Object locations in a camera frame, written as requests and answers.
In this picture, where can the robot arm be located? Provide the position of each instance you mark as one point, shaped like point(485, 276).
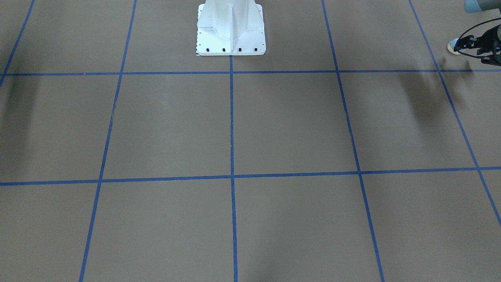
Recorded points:
point(477, 6)

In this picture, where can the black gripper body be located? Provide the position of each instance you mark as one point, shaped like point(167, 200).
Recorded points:
point(486, 40)

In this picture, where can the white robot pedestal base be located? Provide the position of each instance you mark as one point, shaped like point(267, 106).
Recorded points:
point(230, 28)

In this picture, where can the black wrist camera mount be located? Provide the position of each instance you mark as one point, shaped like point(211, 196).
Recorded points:
point(492, 59)

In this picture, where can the blue call bell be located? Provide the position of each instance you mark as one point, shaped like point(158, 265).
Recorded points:
point(455, 47)

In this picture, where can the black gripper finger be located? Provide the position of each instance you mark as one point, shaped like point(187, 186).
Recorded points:
point(471, 42)

